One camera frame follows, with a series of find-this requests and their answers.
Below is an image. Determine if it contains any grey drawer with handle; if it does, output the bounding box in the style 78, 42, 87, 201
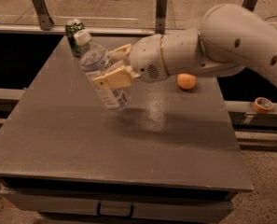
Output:
0, 187, 233, 224

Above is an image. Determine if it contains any horizontal metal railing bar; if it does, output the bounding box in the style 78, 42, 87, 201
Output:
0, 23, 164, 37

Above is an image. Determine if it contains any metal railing bracket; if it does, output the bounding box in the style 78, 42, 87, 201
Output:
155, 0, 168, 34
242, 0, 258, 11
32, 0, 54, 31

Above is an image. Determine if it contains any right metal railing bracket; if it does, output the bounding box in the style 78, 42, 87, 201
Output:
242, 0, 258, 11

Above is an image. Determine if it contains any orange tape roll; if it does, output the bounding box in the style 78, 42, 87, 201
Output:
253, 97, 273, 113

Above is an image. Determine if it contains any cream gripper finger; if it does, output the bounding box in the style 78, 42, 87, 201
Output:
92, 65, 141, 89
109, 44, 132, 63

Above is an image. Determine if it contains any left metal railing bracket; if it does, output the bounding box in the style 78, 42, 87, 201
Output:
32, 0, 54, 31

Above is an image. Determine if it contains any orange fruit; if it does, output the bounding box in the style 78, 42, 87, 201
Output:
177, 74, 197, 90

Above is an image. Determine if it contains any green soda can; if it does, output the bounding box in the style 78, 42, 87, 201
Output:
65, 19, 85, 57

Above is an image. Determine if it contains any clear plastic water bottle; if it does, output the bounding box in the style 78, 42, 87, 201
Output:
75, 29, 131, 111

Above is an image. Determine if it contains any middle metal railing bracket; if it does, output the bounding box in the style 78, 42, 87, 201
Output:
155, 0, 168, 34

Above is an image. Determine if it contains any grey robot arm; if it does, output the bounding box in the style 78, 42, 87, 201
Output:
93, 4, 277, 89

